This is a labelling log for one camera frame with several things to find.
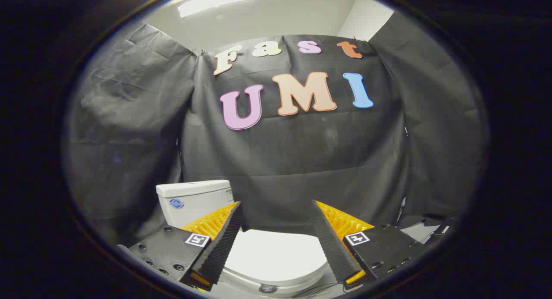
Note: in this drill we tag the white toilet tank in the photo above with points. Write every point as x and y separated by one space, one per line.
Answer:
194 199

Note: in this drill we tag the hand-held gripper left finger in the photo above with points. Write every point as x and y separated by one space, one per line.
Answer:
224 243

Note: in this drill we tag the white toilet lid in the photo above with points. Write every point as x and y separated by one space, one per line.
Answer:
276 256

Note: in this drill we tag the black backdrop cloth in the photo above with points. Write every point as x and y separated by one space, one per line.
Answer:
302 152

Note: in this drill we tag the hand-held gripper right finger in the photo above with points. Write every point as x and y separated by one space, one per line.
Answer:
330 243

